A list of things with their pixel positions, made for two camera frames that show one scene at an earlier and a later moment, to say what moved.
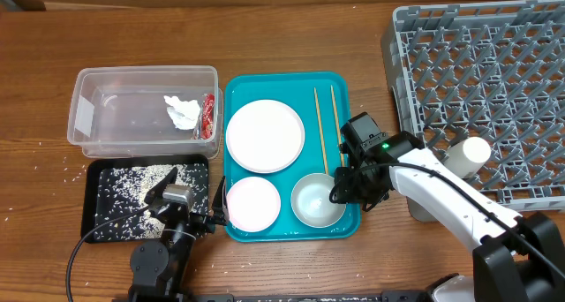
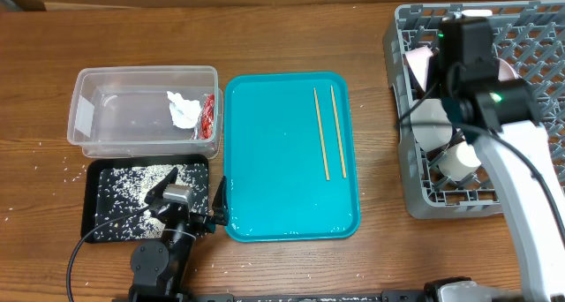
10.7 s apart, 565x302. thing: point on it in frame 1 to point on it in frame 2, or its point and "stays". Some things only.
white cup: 468,157 stays
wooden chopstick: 336,119 stays
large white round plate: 265,136 to 505,71
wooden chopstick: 320,130 stays
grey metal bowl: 311,200 to 430,124
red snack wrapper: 207,109 stays
